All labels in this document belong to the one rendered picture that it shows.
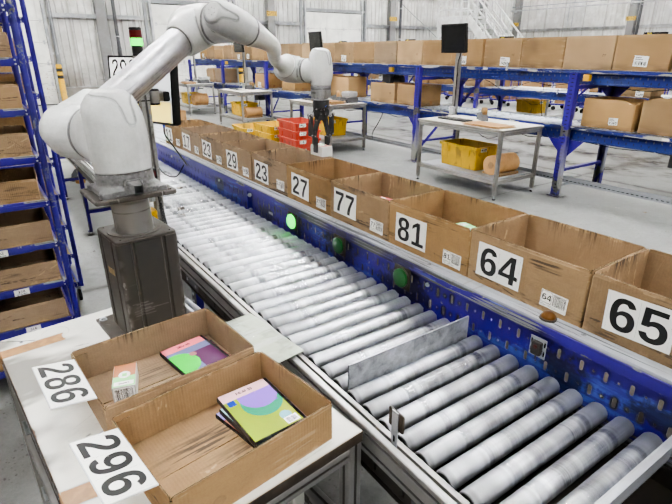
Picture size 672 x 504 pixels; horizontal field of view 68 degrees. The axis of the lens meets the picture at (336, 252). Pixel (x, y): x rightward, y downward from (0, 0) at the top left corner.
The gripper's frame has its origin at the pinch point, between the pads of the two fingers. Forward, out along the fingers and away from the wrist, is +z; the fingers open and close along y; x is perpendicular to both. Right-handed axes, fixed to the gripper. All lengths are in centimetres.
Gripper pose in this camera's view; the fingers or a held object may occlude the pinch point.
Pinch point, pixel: (321, 144)
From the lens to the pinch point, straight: 236.1
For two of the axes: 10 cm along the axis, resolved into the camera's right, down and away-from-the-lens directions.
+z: 0.0, 9.3, 3.7
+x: 5.7, 3.1, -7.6
